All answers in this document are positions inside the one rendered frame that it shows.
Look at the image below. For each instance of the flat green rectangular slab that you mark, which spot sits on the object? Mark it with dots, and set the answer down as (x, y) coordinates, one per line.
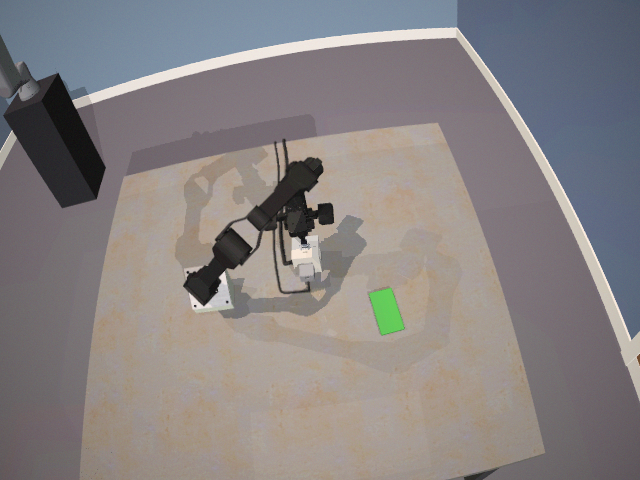
(386, 311)

